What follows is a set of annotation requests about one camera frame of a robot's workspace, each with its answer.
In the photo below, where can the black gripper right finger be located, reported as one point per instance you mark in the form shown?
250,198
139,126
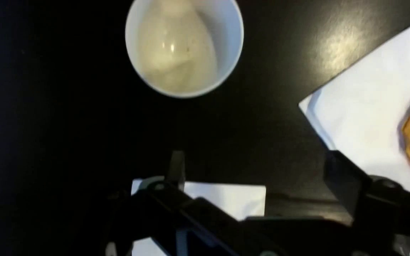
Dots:
357,189

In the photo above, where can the small white bowl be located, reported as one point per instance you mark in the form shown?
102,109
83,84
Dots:
184,47

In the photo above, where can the plain white paper napkin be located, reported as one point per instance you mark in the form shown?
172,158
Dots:
234,198

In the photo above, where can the white napkin under cookie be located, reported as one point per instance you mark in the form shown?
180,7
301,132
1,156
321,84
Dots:
371,108

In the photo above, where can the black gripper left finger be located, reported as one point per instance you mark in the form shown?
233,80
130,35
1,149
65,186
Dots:
177,169

